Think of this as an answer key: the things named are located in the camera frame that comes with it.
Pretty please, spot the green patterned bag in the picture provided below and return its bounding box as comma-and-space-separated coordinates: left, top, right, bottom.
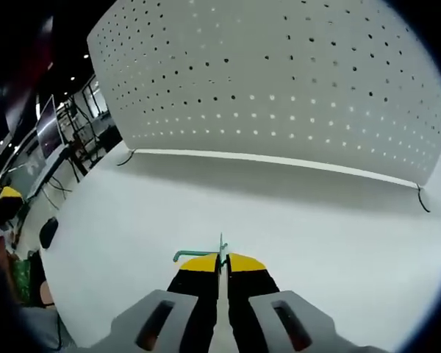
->
13, 249, 33, 307

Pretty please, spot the black oval object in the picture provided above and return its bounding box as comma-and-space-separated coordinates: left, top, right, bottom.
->
39, 216, 60, 250

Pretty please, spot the white perforated mounting plate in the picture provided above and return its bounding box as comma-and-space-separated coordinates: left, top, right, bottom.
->
87, 0, 441, 213

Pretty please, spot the black tripod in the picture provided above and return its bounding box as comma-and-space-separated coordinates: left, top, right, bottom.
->
63, 91, 104, 174

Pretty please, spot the monitor on stand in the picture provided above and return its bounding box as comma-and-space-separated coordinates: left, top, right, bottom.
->
34, 94, 70, 160

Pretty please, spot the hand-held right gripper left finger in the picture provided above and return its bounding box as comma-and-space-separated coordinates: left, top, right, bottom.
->
110, 252, 221, 353

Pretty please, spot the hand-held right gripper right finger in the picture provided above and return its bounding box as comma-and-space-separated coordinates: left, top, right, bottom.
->
226, 252, 340, 353

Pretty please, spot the green hook assembly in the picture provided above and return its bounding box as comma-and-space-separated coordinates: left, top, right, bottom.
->
172, 232, 230, 276

